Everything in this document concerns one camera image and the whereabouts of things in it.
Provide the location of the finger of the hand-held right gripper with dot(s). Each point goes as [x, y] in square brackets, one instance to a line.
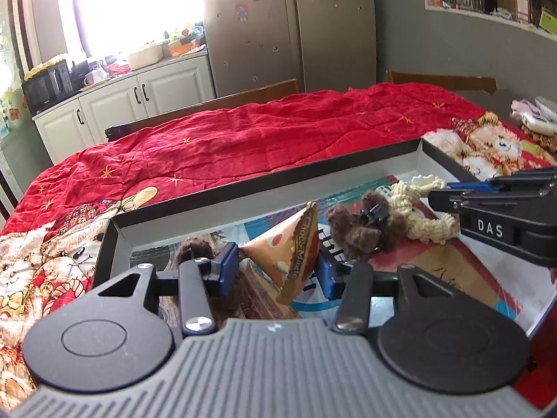
[446, 201]
[470, 185]

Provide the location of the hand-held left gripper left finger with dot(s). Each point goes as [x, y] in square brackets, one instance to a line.
[228, 268]

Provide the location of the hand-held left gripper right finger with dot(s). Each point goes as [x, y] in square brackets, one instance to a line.
[324, 276]

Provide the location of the cream knitted scrunchie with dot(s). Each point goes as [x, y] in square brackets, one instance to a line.
[417, 222]

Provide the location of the orange triangular snack packet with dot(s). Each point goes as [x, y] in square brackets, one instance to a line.
[283, 252]

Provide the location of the black shallow cardboard box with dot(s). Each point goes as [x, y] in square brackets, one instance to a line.
[261, 200]

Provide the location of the black hair clip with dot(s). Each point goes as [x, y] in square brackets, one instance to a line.
[374, 215]

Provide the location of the white hair accessory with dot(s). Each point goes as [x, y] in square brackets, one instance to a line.
[537, 122]

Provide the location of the red printed bear blanket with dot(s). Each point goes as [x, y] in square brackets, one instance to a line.
[261, 139]

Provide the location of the small framed picture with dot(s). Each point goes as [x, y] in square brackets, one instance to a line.
[523, 8]

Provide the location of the white kitchen cabinet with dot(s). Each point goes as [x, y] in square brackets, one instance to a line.
[174, 87]

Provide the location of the orange box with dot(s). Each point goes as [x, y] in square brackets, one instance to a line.
[180, 48]

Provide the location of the white plastic basin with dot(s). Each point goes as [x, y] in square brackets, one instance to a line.
[143, 56]

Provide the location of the red cloth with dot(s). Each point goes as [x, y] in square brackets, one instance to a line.
[117, 68]

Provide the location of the white mug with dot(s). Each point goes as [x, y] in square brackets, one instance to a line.
[89, 79]

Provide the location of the silver refrigerator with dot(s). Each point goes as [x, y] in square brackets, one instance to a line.
[261, 30]

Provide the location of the green cabinet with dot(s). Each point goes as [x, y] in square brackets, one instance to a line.
[17, 152]

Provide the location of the black countertop appliance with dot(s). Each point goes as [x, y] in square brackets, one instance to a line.
[80, 69]

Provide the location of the black microwave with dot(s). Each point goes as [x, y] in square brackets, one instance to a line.
[45, 87]

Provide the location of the cartoon girl fridge sticker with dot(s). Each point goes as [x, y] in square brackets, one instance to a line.
[241, 11]

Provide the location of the window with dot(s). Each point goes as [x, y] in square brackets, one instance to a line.
[130, 4]

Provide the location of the glass sliding door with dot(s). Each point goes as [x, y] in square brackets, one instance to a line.
[24, 30]

